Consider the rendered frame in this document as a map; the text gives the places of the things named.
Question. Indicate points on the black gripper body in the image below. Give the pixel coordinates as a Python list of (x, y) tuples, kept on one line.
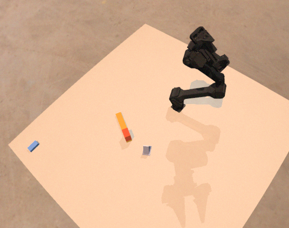
[(207, 49)]

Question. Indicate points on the blue rectangular block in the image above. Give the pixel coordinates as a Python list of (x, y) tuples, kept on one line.
[(34, 145)]

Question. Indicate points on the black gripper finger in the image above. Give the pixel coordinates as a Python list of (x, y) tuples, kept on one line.
[(221, 61), (204, 37)]

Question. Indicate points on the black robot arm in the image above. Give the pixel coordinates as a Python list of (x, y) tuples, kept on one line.
[(195, 60)]

